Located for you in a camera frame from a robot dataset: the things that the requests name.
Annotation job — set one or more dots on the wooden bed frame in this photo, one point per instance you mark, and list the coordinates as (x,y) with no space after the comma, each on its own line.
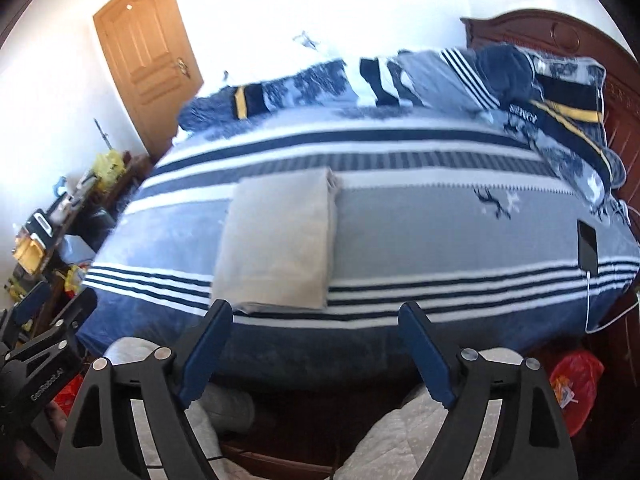
(280,460)

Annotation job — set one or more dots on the cluttered dark side table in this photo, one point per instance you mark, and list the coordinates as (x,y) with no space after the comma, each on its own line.
(95,215)

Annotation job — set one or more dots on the black smartphone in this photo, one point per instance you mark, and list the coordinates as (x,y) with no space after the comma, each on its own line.
(587,245)

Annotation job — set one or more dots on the wooden door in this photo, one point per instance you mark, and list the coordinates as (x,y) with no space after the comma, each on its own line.
(145,50)

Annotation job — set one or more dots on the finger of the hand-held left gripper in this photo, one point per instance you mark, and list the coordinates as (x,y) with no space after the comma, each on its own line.
(75,310)
(27,306)

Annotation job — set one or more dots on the bed with striped blue cover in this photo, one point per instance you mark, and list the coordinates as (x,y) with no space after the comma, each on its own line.
(430,230)

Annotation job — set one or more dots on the black and white garment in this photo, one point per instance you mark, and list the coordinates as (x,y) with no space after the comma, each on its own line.
(380,82)

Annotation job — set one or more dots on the light quilted pants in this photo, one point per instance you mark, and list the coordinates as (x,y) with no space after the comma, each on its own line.
(395,440)

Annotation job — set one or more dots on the red plastic bag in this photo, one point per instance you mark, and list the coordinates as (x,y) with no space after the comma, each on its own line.
(577,385)

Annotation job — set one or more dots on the grey white-striped garment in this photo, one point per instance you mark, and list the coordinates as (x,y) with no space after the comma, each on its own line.
(440,80)

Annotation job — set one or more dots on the carved wooden headboard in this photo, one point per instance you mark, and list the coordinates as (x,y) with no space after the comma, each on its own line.
(545,30)

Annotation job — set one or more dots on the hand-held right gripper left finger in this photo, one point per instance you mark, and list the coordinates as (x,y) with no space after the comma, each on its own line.
(206,350)

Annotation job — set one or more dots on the dark blue garment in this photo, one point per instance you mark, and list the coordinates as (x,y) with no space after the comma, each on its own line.
(505,72)

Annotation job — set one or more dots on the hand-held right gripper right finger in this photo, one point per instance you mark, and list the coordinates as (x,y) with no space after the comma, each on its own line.
(425,355)

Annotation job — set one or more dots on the cream knit sweater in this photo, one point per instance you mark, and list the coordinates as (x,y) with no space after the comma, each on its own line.
(280,240)

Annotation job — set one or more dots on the blue patterned pillow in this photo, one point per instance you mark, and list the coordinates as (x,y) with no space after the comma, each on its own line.
(570,110)

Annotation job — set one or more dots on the yellow bag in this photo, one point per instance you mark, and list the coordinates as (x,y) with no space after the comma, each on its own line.
(109,167)

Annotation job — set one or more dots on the yellow box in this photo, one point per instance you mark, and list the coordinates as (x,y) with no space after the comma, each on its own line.
(30,255)

